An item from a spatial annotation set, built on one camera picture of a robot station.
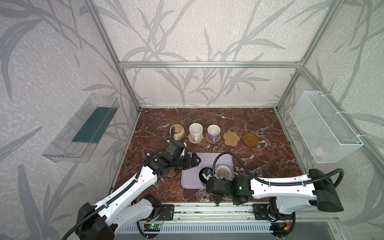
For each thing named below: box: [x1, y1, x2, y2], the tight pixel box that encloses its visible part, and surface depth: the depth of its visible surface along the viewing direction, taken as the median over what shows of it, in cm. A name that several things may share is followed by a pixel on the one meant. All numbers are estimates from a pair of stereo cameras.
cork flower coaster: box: [223, 131, 240, 147], surface depth 104 cm
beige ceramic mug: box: [170, 124, 185, 141], surface depth 98 cm
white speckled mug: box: [189, 122, 203, 142], surface depth 100 cm
